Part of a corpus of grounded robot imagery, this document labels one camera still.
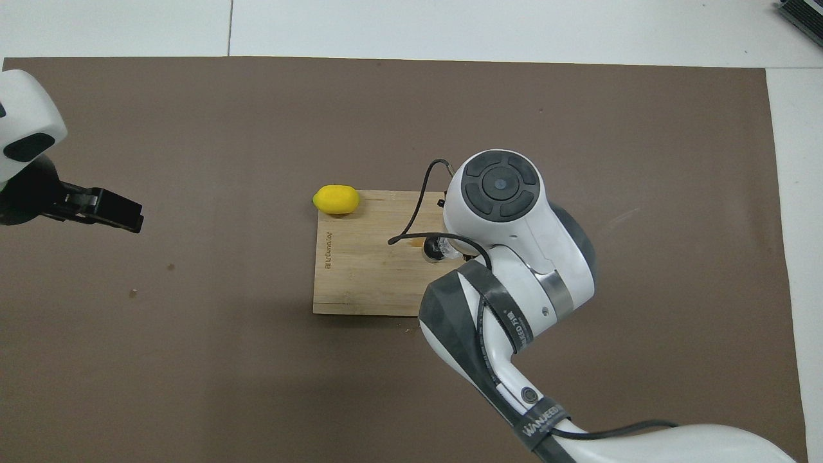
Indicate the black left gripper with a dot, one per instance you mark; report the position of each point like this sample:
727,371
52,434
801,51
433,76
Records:
32,193

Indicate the steel double jigger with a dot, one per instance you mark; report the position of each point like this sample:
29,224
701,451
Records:
432,252

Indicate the small clear glass cup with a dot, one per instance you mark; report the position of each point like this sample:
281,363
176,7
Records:
452,249

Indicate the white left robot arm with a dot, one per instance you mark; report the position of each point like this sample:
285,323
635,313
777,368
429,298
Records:
26,109

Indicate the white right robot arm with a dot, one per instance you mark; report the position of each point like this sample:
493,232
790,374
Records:
533,257

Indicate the brown paper table mat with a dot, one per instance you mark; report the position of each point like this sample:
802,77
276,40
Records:
193,386

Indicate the yellow lemon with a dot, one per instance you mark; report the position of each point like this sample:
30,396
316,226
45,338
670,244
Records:
335,199

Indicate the wooden cutting board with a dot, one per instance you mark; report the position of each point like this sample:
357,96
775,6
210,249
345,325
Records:
366,270

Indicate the dark grey ribbed device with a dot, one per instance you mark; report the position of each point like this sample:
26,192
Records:
807,16

